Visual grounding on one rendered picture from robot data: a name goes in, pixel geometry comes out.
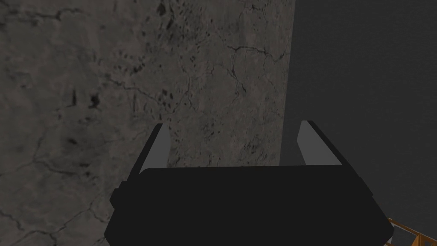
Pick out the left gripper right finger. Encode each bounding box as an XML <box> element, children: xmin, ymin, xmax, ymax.
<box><xmin>297</xmin><ymin>120</ymin><xmax>343</xmax><ymax>166</ymax></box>

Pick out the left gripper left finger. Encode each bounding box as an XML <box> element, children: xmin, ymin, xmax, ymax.
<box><xmin>136</xmin><ymin>123</ymin><xmax>171</xmax><ymax>175</ymax></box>

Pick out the orange wooden frame furniture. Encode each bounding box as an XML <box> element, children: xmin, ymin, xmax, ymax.
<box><xmin>385</xmin><ymin>217</ymin><xmax>437</xmax><ymax>246</ymax></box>

